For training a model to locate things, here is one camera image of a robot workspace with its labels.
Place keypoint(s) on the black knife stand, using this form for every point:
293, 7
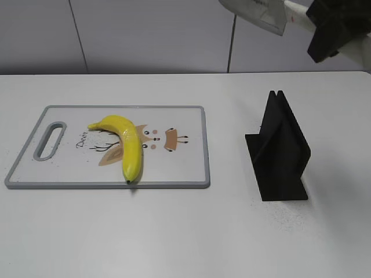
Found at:
279, 152

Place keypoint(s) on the yellow plastic banana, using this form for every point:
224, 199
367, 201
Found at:
131, 143

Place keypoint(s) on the white-handled cleaver knife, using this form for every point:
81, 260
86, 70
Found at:
273, 16

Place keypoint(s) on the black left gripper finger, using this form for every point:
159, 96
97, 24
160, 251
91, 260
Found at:
332, 37

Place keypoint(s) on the white grey-rimmed cutting board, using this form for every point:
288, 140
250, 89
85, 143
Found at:
62, 153

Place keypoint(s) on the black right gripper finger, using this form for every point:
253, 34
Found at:
347, 12

